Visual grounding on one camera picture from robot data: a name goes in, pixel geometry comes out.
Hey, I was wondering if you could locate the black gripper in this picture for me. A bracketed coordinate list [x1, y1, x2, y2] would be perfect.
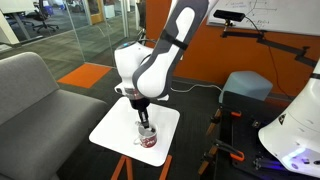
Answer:
[125, 88, 151, 129]

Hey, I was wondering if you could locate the red mug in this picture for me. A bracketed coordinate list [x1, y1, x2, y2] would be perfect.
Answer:
[133, 124, 159, 149]

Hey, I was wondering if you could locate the black clamp orange tip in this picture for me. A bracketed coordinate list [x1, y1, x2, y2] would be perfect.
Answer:
[205, 106, 243, 137]
[197, 138, 246, 176]

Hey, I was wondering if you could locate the black robot cart table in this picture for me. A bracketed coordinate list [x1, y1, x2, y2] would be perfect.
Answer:
[212, 91, 320, 180]

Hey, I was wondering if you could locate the black perforated breadboard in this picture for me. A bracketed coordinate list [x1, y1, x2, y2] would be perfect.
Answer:
[229, 111, 320, 178]

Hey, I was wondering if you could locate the grey plastic bin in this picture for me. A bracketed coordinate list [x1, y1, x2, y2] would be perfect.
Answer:
[218, 70, 274, 105]

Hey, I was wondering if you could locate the grey sectional sofa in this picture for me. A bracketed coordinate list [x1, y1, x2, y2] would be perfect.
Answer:
[0, 51, 109, 180]

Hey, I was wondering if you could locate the wooden door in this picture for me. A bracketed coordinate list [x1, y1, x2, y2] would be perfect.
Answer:
[87, 0, 106, 25]

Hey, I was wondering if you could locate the black office chair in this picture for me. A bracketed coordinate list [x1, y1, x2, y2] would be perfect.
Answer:
[31, 0, 61, 34]

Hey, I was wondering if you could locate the white office desk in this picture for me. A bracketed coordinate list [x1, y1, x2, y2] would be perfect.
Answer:
[0, 0, 37, 46]

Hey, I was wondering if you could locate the whiteboard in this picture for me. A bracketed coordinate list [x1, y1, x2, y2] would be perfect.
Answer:
[205, 0, 320, 37]

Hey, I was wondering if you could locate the white side table orange frame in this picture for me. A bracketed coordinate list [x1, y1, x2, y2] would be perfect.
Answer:
[88, 96, 181, 180]

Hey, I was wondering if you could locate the white floor cable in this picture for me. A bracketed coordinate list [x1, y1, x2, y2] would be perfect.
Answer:
[170, 82, 224, 95]

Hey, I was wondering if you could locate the black stereo camera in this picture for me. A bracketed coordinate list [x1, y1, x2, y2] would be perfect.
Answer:
[212, 9, 247, 23]

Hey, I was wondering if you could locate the black camera cable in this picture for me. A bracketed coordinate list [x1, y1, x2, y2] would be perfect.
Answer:
[244, 16, 289, 98]

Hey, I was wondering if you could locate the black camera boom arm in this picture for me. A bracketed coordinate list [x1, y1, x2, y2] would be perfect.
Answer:
[220, 21, 318, 68]

